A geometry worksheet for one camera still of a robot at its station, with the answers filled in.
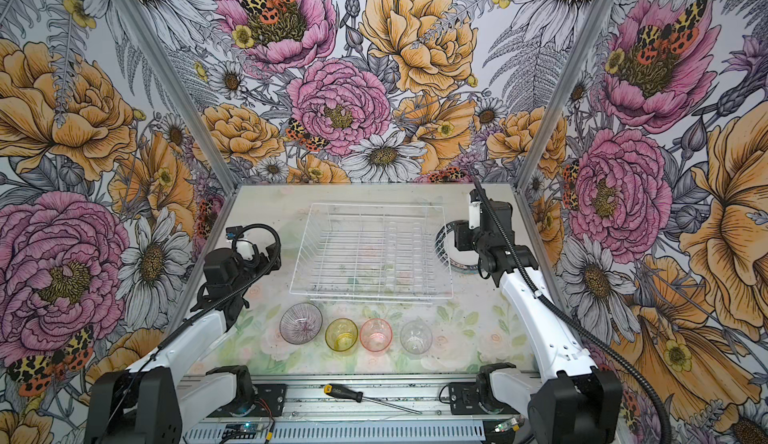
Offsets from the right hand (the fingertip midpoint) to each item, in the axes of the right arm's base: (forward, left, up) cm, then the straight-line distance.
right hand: (464, 234), depth 81 cm
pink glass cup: (-18, +24, -21) cm, 37 cm away
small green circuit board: (-39, +56, -22) cm, 72 cm away
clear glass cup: (-19, +13, -21) cm, 31 cm away
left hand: (+1, +56, -8) cm, 56 cm away
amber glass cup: (-18, +34, -21) cm, 44 cm away
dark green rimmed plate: (+2, -3, -18) cm, 18 cm away
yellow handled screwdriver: (-33, +29, -20) cm, 48 cm away
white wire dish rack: (+8, +24, -21) cm, 32 cm away
